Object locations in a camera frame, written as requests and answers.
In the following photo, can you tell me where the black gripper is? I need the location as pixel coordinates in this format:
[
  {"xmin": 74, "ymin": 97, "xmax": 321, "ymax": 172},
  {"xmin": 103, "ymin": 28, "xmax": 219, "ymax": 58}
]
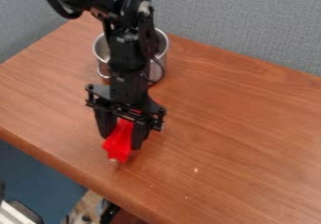
[{"xmin": 86, "ymin": 73, "xmax": 167, "ymax": 150}]

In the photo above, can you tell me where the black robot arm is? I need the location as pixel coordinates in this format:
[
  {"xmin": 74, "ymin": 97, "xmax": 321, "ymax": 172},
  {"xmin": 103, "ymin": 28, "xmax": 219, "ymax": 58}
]
[{"xmin": 47, "ymin": 0, "xmax": 166, "ymax": 150}]

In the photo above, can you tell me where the white object under table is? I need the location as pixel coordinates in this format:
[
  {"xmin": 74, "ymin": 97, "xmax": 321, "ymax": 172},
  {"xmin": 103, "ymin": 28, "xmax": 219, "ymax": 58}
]
[{"xmin": 0, "ymin": 201, "xmax": 23, "ymax": 224}]

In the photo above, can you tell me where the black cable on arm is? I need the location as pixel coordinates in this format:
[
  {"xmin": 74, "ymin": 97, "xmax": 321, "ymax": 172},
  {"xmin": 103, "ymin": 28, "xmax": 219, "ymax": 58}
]
[{"xmin": 142, "ymin": 56, "xmax": 167, "ymax": 86}]

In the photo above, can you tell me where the metal pot with handle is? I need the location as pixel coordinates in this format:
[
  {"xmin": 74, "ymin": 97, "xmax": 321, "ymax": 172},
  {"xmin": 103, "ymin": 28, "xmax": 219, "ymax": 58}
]
[{"xmin": 92, "ymin": 29, "xmax": 170, "ymax": 85}]

